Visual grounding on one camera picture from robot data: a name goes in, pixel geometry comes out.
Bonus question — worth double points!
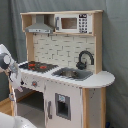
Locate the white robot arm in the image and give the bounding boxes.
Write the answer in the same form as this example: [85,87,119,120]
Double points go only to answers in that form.
[0,44,37,128]

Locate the wooden toy kitchen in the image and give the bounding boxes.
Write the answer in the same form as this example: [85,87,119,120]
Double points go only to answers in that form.
[12,10,115,128]

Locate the grey toy sink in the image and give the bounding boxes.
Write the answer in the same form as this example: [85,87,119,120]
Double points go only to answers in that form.
[52,67,92,81]

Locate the black toy faucet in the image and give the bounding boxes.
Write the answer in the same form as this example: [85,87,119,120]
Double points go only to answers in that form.
[75,50,95,71]

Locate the black stovetop red burners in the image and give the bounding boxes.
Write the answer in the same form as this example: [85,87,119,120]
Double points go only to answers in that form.
[20,61,56,73]

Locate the right oven knob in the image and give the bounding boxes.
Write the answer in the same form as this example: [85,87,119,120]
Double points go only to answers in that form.
[32,81,37,87]

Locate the white fridge door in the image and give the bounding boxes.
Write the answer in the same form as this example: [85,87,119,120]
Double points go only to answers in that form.
[44,81,82,128]

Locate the toy microwave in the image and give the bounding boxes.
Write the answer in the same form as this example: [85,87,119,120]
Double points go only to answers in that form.
[55,14,92,34]

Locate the grey range hood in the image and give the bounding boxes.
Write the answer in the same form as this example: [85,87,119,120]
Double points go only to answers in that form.
[25,15,54,34]

